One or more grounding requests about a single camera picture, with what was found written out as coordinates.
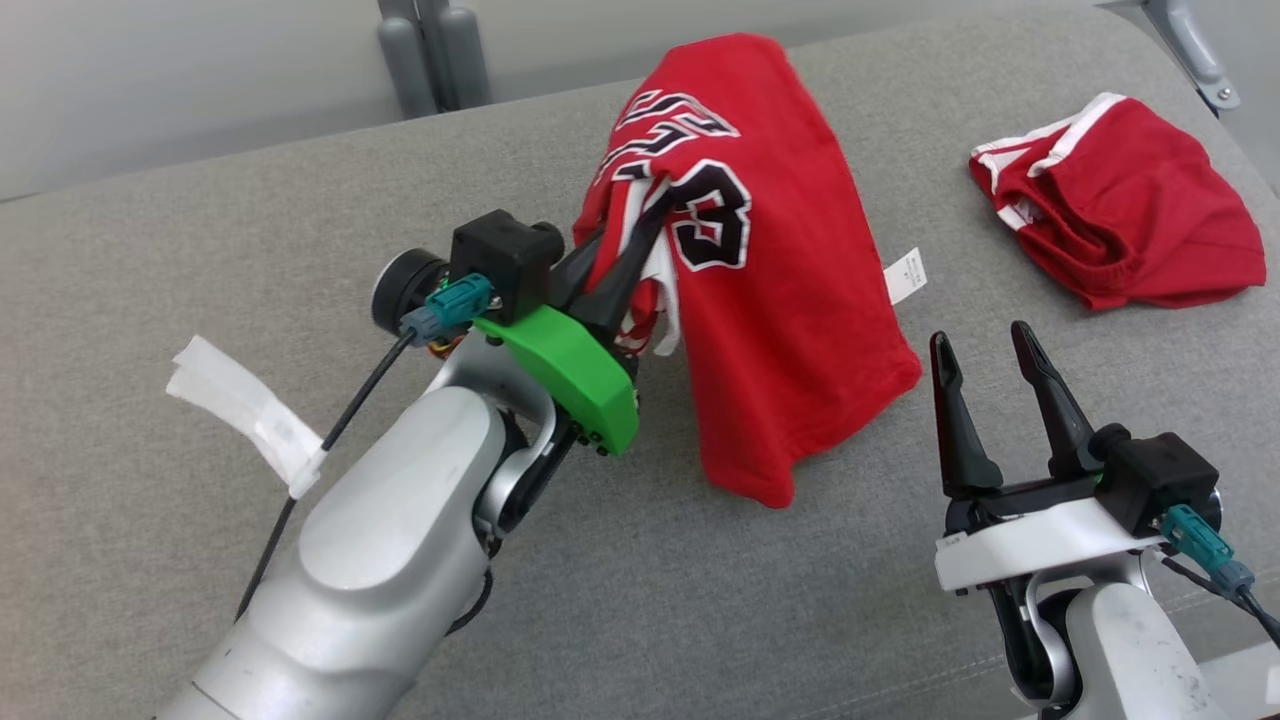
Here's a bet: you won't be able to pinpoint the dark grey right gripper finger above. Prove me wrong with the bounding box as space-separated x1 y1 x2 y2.
1010 320 1102 480
930 332 1005 499

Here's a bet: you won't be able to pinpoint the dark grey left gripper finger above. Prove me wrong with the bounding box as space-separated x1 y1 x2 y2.
548 226 606 308
583 188 675 338

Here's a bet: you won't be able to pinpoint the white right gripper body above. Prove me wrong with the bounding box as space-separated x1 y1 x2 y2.
935 470 1171 596

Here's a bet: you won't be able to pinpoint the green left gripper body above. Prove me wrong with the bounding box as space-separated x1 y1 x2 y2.
472 305 641 459

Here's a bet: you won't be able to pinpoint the red Bulls 23 jersey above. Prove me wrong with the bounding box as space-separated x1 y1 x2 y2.
572 32 928 511

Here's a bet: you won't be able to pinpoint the red shorts with white trim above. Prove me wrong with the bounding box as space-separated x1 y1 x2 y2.
968 92 1268 311

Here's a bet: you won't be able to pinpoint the grey fabric sofa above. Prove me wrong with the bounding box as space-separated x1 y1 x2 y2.
0 0 1280 720

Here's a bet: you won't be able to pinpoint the teal left camera connector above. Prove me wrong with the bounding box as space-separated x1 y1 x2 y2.
400 273 496 346

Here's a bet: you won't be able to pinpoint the teal camera connector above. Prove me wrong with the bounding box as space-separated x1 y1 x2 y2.
400 273 496 346
1160 503 1256 601

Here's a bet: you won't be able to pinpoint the teal right camera connector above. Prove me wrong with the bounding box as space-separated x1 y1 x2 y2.
1160 503 1256 601

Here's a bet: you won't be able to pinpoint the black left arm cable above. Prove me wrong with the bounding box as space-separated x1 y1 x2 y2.
235 330 416 621

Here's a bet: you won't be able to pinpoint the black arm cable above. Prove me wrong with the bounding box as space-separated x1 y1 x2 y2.
235 330 416 621
1160 555 1280 646

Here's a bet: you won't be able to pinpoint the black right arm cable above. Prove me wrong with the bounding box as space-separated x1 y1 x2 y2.
1160 555 1280 646

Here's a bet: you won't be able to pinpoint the grey aluminium partition post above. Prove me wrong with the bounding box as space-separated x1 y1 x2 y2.
375 0 493 121

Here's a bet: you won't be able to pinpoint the white tape flag on cable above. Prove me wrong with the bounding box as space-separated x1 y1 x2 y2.
165 335 326 501

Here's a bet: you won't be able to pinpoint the grey metal bracket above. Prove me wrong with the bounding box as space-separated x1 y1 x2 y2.
1095 0 1241 113

